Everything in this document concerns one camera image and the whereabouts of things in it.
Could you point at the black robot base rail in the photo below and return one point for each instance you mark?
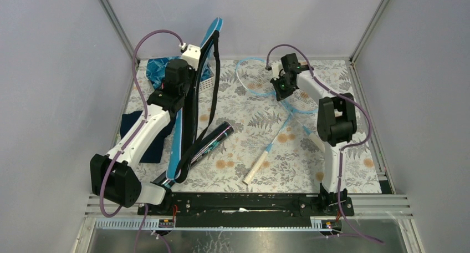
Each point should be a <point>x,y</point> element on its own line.
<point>250,209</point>

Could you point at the navy blue cloth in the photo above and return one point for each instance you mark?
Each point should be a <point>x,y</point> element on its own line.
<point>148,144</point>

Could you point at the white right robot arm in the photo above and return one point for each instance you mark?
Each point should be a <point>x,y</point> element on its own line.
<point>298,87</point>

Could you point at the floral patterned table mat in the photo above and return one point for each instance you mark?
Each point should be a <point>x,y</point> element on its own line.
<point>294,164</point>

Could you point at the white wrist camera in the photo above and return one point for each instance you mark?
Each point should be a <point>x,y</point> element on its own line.
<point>192,56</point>
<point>277,70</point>

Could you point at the white perforated plastic basket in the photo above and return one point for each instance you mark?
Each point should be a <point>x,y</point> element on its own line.
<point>207,79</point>

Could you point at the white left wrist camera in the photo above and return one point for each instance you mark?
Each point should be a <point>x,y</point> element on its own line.
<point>192,56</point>

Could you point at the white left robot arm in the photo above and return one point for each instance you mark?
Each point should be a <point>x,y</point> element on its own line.
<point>112,175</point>

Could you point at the black shuttlecock tube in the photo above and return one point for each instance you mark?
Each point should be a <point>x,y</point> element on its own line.
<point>208,145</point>

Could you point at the teal leaf-patterned cloth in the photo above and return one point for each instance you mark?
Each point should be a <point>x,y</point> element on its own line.
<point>156,70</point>

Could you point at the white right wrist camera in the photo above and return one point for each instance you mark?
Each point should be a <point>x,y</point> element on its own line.
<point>277,70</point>

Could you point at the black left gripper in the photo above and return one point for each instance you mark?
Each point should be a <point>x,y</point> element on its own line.
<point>190,70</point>

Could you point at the blue racket cover bag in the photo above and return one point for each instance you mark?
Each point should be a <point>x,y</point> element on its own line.
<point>185,138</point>

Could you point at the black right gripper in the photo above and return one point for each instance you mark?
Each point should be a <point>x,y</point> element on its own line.
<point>281,95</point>

